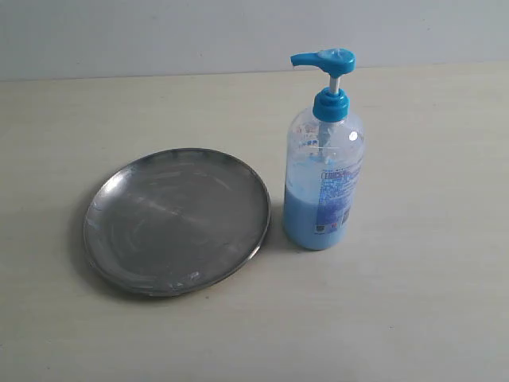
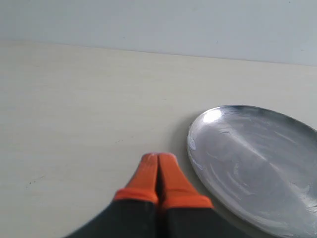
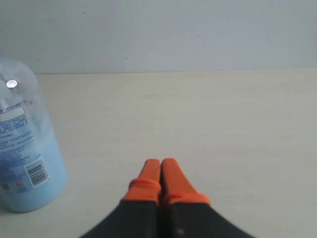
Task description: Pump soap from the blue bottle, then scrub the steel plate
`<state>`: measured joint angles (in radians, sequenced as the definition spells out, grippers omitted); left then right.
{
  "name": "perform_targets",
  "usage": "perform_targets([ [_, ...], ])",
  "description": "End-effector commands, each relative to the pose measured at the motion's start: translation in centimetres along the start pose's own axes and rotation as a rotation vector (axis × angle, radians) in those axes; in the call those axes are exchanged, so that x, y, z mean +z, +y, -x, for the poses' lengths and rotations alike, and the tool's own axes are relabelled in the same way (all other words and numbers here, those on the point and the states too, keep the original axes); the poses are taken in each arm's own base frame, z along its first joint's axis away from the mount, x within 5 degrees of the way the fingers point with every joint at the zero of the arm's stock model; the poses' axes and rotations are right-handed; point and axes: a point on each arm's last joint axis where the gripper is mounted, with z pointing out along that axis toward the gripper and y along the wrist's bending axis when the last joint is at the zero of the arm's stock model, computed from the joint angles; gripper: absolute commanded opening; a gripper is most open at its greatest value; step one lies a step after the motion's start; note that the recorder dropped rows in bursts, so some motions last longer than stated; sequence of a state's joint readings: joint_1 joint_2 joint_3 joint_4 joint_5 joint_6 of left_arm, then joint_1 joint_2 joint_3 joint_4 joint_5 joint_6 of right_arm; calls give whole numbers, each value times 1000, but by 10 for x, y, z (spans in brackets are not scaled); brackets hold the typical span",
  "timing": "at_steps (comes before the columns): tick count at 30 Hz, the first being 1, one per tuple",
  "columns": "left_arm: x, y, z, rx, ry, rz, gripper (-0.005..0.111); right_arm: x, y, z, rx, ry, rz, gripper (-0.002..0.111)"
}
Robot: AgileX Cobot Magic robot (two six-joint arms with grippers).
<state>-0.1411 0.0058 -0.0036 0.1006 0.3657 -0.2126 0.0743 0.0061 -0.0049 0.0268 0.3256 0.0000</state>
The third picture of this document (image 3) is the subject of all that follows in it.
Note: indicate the right gripper orange-tipped left finger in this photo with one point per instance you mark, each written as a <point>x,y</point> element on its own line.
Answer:
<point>136,214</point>

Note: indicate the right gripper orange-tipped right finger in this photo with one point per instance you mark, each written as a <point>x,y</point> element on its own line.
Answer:
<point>190,212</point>

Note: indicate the blue soap pump bottle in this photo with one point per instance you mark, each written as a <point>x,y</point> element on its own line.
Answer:
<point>32,170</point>

